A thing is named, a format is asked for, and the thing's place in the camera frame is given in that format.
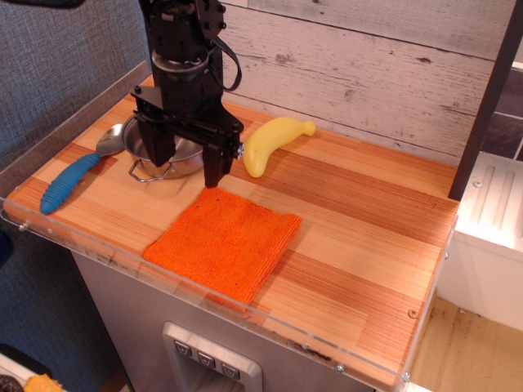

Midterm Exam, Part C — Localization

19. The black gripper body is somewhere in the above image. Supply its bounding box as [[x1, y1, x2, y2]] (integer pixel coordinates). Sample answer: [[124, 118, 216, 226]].
[[132, 51, 244, 158]]

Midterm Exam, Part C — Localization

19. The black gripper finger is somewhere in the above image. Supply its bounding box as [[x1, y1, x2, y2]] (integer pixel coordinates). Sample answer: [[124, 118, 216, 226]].
[[203, 143, 237, 188], [139, 120, 176, 167]]

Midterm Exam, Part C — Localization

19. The small steel pot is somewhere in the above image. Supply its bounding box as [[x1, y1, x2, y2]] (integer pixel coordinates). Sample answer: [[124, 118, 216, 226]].
[[122, 117, 203, 183]]

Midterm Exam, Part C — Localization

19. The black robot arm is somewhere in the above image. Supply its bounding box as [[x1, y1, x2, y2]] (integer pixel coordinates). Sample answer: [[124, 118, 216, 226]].
[[129, 1, 244, 188]]

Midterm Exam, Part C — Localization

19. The orange knitted towel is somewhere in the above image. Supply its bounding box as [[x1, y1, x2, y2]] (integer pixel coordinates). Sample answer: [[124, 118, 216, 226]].
[[142, 188, 302, 310]]

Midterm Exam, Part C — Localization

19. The yellow plastic banana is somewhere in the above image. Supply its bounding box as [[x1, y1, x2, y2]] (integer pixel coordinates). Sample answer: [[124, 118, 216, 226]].
[[243, 117, 316, 178]]

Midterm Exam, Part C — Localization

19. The grey toy fridge cabinet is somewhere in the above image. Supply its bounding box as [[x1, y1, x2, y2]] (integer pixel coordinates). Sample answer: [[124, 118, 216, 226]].
[[73, 252, 372, 391]]

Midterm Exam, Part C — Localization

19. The silver dispenser button panel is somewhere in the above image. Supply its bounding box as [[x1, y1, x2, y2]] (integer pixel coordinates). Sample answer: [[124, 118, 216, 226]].
[[163, 322, 263, 391]]

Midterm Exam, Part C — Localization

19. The orange object bottom left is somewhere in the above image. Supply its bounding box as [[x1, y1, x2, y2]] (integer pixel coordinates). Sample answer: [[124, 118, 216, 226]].
[[1, 374, 64, 392]]

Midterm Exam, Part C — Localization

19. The white toy sink unit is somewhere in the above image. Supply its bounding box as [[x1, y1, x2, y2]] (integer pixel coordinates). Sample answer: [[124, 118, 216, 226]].
[[437, 153, 522, 330]]

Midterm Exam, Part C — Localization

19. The blue handled metal spoon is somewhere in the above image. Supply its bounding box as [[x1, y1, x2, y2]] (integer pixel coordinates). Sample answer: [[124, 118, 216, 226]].
[[40, 124, 124, 214]]

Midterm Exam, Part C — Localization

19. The clear acrylic guard rail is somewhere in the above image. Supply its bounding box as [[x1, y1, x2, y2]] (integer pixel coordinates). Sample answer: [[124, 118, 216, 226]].
[[3, 195, 457, 391]]

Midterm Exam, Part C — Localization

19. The black braided cable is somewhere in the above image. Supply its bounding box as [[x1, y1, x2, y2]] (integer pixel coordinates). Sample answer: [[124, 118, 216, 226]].
[[16, 0, 87, 9]]

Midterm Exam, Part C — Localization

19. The dark right shelf post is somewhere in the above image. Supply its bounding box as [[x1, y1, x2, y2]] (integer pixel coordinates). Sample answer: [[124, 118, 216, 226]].
[[448, 0, 522, 201]]

